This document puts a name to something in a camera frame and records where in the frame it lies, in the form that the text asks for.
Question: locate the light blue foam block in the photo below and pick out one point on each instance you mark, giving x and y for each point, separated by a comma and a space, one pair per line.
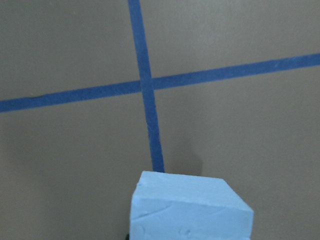
166, 206

